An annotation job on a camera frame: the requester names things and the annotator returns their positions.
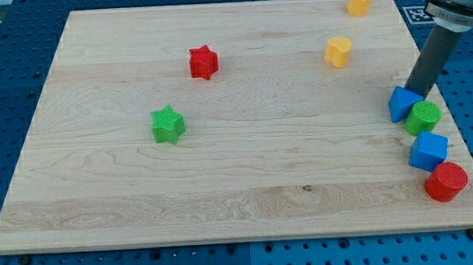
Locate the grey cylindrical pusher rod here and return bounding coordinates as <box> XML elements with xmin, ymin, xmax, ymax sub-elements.
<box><xmin>404</xmin><ymin>19</ymin><xmax>465</xmax><ymax>97</ymax></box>

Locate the yellow heart block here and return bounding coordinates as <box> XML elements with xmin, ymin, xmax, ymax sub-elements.
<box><xmin>324</xmin><ymin>36</ymin><xmax>352</xmax><ymax>69</ymax></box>

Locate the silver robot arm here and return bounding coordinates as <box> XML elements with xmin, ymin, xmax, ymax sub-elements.
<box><xmin>403</xmin><ymin>0</ymin><xmax>473</xmax><ymax>97</ymax></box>

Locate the blue triangle block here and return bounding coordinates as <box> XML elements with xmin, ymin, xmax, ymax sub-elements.
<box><xmin>388</xmin><ymin>86</ymin><xmax>424</xmax><ymax>122</ymax></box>

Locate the fiducial marker tag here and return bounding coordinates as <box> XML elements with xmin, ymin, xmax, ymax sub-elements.
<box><xmin>402</xmin><ymin>5</ymin><xmax>434</xmax><ymax>25</ymax></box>

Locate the green cylinder block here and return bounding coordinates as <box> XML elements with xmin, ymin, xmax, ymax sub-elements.
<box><xmin>404</xmin><ymin>100</ymin><xmax>441</xmax><ymax>136</ymax></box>

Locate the yellow hexagon block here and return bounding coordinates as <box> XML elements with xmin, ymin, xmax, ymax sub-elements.
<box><xmin>346</xmin><ymin>0</ymin><xmax>372</xmax><ymax>17</ymax></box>

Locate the blue cube block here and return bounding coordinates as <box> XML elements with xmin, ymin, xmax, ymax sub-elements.
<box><xmin>408</xmin><ymin>130</ymin><xmax>449</xmax><ymax>172</ymax></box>

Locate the red cylinder block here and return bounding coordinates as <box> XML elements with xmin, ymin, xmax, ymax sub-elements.
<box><xmin>424</xmin><ymin>162</ymin><xmax>469</xmax><ymax>203</ymax></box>

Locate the wooden board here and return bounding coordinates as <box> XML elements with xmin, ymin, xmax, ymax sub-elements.
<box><xmin>0</xmin><ymin>0</ymin><xmax>473</xmax><ymax>255</ymax></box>

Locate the red star block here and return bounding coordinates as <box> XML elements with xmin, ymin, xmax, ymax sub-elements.
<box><xmin>189</xmin><ymin>45</ymin><xmax>219</xmax><ymax>80</ymax></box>

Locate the green star block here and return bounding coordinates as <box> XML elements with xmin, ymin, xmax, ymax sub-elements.
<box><xmin>151</xmin><ymin>105</ymin><xmax>186</xmax><ymax>145</ymax></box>

